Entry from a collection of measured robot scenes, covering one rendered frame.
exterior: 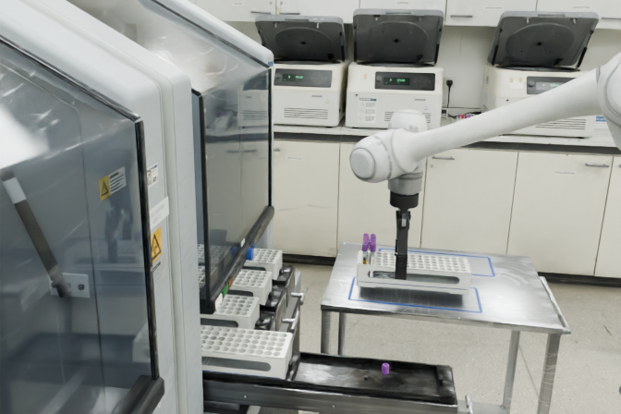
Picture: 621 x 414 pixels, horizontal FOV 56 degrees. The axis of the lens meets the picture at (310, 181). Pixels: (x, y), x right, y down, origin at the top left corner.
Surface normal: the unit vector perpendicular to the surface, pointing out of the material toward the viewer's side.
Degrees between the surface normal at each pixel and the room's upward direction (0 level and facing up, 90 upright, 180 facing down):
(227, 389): 90
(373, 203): 90
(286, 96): 90
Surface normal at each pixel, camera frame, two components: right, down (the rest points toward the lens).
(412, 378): 0.02, -0.96
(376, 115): -0.13, 0.27
